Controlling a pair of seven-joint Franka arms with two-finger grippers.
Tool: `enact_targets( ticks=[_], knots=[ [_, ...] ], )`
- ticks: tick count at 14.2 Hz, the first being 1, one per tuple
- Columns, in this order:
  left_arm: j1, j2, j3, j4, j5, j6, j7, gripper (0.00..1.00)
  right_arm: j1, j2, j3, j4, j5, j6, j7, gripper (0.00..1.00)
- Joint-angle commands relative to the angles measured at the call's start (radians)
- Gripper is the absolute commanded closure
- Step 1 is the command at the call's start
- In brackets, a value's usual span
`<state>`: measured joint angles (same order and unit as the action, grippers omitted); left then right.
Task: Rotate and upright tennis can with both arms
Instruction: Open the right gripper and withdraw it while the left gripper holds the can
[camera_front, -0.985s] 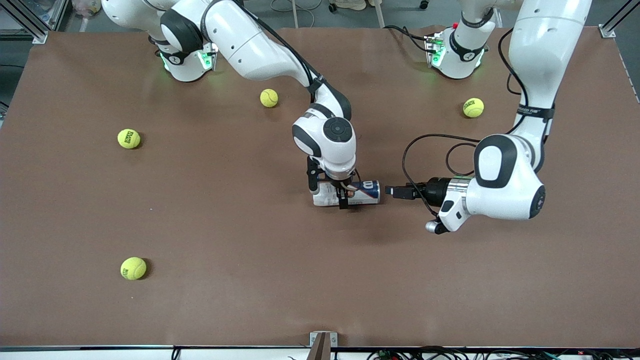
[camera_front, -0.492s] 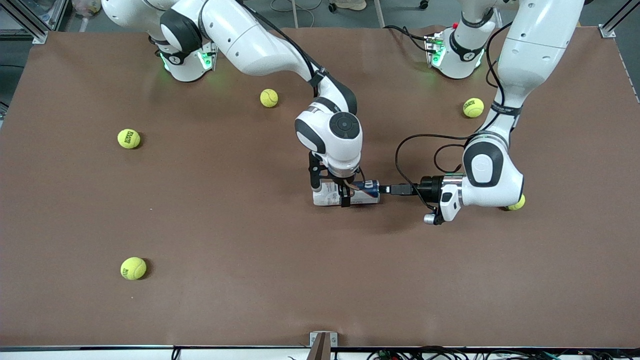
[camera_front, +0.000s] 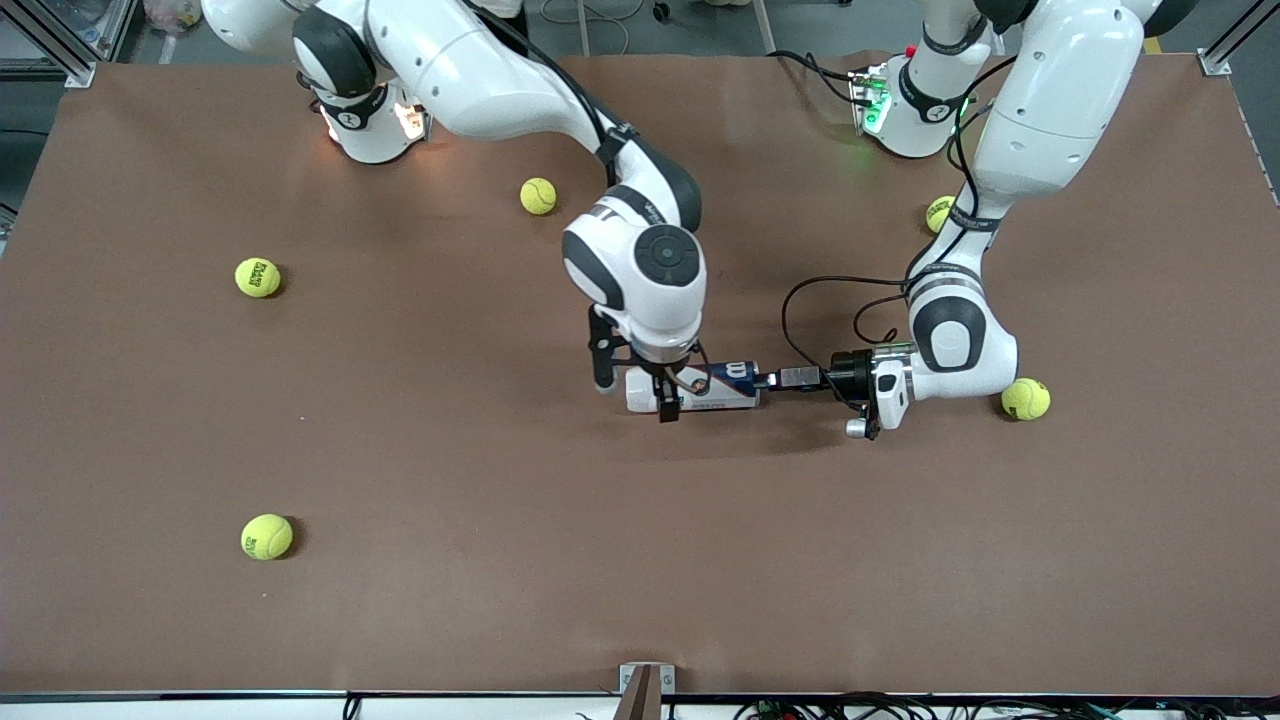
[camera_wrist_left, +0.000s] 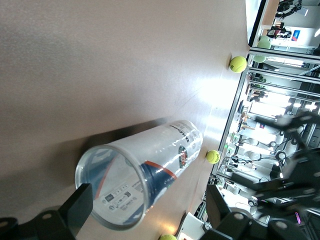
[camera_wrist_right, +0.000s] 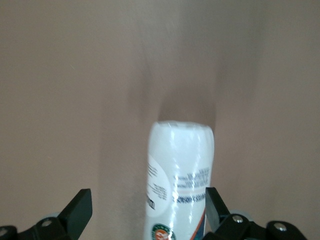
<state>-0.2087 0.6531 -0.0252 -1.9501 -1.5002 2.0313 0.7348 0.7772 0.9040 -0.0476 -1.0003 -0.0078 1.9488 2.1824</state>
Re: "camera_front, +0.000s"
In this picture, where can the white blue tennis ball can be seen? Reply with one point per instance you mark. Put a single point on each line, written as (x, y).
(715, 390)

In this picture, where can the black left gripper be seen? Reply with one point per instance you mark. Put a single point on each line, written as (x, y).
(848, 375)

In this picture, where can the wheeled chair base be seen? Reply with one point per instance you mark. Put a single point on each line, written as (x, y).
(662, 10)

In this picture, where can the yellow tennis ball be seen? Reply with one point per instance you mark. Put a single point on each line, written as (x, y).
(938, 215)
(1028, 402)
(266, 537)
(538, 196)
(257, 277)

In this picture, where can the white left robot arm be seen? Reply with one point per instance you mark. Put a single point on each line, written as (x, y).
(1050, 110)

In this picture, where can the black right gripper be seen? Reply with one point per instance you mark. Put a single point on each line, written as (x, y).
(667, 384)

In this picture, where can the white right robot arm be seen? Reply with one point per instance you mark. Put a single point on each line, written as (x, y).
(480, 80)

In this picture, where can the clear plastic bag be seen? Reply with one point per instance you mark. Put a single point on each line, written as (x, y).
(175, 15)

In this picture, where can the brown table mat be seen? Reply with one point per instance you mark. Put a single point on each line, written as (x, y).
(600, 550)

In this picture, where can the aluminium frame profile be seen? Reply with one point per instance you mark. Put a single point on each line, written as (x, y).
(60, 50)
(1215, 60)

